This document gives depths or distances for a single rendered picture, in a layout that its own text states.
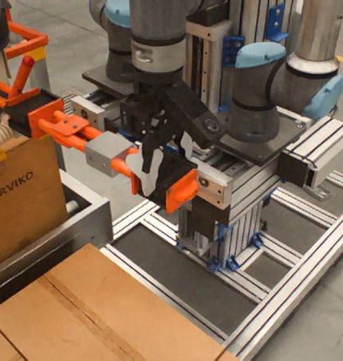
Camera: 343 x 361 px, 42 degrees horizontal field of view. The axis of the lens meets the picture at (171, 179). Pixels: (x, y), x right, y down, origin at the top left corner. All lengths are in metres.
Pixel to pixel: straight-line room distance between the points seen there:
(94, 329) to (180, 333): 0.25
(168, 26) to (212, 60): 0.75
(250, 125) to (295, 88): 0.18
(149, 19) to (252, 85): 0.57
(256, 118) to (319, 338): 1.17
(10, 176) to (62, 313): 0.44
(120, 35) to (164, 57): 0.82
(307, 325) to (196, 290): 0.52
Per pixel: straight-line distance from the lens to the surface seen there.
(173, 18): 0.61
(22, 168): 1.45
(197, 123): 0.64
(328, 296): 2.24
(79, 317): 1.43
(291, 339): 2.07
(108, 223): 1.74
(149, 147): 0.67
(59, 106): 0.96
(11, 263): 1.53
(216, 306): 1.85
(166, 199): 0.72
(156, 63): 0.63
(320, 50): 1.05
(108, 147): 0.82
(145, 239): 2.07
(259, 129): 1.20
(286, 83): 1.09
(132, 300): 1.45
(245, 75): 1.14
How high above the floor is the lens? 1.71
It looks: 39 degrees down
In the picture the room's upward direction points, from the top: straight up
